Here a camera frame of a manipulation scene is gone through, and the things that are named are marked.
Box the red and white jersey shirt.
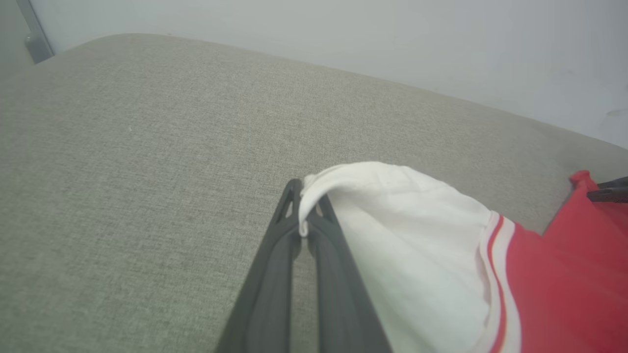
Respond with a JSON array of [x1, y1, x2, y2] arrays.
[[298, 162, 628, 353]]

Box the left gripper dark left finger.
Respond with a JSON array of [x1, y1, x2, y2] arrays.
[[216, 179, 302, 353]]

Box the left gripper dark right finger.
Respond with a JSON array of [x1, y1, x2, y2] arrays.
[[307, 195, 393, 353]]

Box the grey fabric sofa cushion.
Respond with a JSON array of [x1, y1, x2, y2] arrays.
[[0, 33, 628, 353]]

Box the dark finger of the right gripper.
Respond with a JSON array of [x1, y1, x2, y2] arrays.
[[586, 189, 628, 204], [596, 176, 628, 190]]

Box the grey metal frame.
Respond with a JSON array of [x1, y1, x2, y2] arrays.
[[17, 0, 54, 64]]

